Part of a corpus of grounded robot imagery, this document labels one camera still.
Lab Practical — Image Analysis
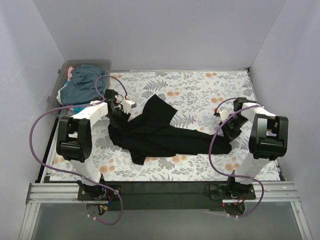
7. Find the black t-shirt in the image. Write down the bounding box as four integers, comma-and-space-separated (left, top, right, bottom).
108, 94, 232, 165

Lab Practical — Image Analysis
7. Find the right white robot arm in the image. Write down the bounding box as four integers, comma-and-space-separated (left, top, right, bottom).
222, 97, 289, 199

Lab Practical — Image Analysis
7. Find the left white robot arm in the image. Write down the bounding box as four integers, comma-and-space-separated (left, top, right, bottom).
56, 89, 136, 200

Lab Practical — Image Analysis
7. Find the turquoise shirt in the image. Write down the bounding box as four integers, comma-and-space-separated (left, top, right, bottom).
70, 107, 85, 115

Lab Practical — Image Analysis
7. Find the floral table mat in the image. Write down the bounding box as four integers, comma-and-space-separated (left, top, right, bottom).
49, 70, 281, 182

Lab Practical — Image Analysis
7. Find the teal blue shirt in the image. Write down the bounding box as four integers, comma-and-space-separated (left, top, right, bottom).
61, 65, 107, 106

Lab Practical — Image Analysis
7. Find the clear plastic bin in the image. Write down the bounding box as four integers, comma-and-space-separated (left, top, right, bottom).
46, 59, 112, 111

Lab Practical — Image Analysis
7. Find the pink white garment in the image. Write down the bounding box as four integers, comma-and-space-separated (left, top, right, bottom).
67, 66, 74, 82

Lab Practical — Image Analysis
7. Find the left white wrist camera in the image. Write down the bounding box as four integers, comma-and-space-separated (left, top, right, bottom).
121, 99, 137, 113

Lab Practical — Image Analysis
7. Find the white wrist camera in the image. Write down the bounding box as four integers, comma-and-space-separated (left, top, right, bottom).
214, 108, 230, 122
121, 99, 137, 113

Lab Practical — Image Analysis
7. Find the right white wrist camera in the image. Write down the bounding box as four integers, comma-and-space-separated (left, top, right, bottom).
214, 108, 230, 122

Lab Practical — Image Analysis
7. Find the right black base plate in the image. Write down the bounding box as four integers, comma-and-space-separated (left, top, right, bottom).
204, 183, 256, 201

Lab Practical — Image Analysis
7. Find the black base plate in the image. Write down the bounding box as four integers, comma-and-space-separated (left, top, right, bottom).
77, 184, 119, 201
204, 183, 256, 201

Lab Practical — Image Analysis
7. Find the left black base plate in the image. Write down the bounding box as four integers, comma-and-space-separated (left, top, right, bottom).
77, 184, 119, 201

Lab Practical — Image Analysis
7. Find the aluminium frame rail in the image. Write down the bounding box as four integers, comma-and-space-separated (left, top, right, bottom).
20, 181, 312, 240

